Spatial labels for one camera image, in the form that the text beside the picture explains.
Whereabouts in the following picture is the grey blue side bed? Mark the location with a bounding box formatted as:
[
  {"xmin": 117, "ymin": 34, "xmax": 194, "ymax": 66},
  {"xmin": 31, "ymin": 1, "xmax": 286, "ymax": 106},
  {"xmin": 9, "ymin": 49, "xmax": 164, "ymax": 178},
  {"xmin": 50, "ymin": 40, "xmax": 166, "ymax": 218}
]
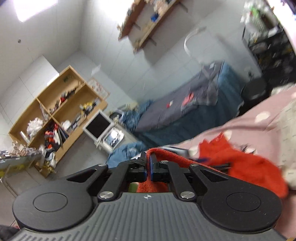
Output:
[{"xmin": 108, "ymin": 60, "xmax": 246, "ymax": 167}]

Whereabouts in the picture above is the pink polka dot bedsheet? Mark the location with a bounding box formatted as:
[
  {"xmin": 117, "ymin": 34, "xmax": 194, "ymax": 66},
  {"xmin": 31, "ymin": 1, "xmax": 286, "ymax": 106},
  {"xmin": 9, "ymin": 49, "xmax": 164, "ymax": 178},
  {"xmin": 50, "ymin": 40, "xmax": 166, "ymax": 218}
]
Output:
[{"xmin": 162, "ymin": 88, "xmax": 295, "ymax": 240}]

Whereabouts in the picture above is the black wire storage rack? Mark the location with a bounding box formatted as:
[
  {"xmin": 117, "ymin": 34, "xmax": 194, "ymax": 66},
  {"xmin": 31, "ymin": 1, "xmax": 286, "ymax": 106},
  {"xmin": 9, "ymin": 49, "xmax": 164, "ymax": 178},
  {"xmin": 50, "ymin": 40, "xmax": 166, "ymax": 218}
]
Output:
[{"xmin": 241, "ymin": 1, "xmax": 295, "ymax": 86}]

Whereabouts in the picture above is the upper wooden wall shelf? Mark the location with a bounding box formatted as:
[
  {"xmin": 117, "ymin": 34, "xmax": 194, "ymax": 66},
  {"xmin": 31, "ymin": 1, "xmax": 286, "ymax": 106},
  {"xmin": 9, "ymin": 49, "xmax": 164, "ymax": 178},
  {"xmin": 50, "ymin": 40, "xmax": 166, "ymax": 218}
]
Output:
[{"xmin": 117, "ymin": 1, "xmax": 154, "ymax": 43}]

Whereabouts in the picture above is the lower wooden wall shelf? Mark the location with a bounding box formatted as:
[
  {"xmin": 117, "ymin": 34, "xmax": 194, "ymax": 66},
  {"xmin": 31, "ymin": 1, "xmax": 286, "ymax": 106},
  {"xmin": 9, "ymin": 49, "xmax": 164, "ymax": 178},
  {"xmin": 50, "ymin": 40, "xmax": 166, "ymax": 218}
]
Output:
[{"xmin": 133, "ymin": 1, "xmax": 188, "ymax": 53}]

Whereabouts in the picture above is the grey towel on bed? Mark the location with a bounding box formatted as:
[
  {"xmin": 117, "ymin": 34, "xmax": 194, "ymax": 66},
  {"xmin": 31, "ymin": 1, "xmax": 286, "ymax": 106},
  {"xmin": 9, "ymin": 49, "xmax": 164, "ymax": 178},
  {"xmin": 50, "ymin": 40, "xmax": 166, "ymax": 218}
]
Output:
[{"xmin": 181, "ymin": 61, "xmax": 224, "ymax": 109}]

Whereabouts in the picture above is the orange-red knit sweater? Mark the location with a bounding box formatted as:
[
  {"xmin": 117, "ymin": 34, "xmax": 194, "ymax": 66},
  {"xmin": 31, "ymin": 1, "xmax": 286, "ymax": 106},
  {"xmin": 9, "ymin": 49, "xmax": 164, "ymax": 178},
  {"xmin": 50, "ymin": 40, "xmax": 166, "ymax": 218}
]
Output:
[{"xmin": 137, "ymin": 133, "xmax": 288, "ymax": 199}]

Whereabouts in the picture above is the cream dotted knit garment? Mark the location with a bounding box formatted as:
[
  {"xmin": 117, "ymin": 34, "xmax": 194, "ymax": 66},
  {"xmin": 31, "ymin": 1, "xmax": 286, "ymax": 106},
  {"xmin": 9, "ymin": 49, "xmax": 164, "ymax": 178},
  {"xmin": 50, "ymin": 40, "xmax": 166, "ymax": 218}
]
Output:
[{"xmin": 277, "ymin": 100, "xmax": 296, "ymax": 190}]

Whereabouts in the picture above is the white monitor device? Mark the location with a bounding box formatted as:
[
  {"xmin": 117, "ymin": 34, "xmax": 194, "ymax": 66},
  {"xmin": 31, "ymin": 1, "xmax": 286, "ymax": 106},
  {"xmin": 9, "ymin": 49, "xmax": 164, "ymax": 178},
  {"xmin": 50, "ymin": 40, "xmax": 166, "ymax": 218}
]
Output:
[{"xmin": 83, "ymin": 110, "xmax": 125, "ymax": 154}]

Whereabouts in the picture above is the wooden wall shelf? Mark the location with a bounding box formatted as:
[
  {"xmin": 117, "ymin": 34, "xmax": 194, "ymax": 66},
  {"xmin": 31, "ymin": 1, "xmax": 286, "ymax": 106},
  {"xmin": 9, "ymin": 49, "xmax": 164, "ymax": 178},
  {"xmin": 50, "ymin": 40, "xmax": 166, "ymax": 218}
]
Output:
[
  {"xmin": 133, "ymin": 1, "xmax": 188, "ymax": 53},
  {"xmin": 117, "ymin": 1, "xmax": 154, "ymax": 43}
]

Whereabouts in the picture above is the wooden cubby bookcase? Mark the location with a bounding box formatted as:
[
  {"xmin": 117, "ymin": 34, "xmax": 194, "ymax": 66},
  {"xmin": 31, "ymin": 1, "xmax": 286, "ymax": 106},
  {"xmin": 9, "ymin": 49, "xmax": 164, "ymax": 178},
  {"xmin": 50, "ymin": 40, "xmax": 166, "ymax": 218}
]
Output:
[{"xmin": 8, "ymin": 65, "xmax": 108, "ymax": 179}]

